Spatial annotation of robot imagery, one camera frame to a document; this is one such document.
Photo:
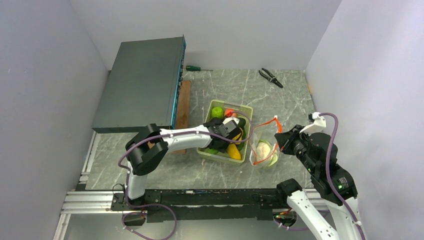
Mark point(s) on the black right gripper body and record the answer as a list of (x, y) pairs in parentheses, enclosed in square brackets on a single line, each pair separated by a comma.
[(296, 143)]

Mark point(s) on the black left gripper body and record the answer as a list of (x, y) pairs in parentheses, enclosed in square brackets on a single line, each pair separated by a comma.
[(223, 148)]

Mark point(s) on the clear zip bag orange zipper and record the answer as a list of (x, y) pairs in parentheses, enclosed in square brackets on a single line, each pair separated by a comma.
[(265, 131)]

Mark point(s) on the white cauliflower with leaves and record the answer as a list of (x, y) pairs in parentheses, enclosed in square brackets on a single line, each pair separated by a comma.
[(266, 154)]

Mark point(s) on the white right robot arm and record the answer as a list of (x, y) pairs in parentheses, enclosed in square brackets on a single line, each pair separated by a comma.
[(335, 185)]

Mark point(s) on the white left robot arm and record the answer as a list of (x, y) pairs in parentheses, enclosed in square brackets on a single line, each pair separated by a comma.
[(145, 151)]

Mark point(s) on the green cucumber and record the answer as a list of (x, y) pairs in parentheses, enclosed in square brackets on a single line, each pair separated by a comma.
[(212, 151)]

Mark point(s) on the light green perforated basket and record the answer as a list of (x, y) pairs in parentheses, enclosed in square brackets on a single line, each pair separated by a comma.
[(223, 157)]

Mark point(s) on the green lime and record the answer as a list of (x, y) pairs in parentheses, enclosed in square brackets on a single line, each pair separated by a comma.
[(217, 112)]

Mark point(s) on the orange peach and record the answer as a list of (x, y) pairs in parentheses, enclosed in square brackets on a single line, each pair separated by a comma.
[(229, 112)]

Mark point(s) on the wooden board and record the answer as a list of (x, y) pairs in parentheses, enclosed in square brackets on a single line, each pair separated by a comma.
[(183, 106)]

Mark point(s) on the dark grey metal box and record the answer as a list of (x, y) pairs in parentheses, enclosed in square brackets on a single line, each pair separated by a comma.
[(143, 86)]

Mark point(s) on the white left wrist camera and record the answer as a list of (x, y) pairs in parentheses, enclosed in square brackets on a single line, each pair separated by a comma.
[(230, 123)]

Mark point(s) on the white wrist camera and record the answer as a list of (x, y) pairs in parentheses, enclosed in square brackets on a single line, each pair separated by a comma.
[(230, 123), (318, 124)]

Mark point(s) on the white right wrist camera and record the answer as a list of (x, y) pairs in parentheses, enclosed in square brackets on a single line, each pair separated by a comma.
[(318, 124)]

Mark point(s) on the green handled screwdriver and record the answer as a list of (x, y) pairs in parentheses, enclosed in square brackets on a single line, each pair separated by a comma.
[(191, 68)]

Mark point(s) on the black handled pliers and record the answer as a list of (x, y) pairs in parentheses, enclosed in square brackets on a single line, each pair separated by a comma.
[(266, 74)]

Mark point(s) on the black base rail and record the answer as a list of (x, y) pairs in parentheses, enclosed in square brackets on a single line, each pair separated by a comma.
[(161, 205)]

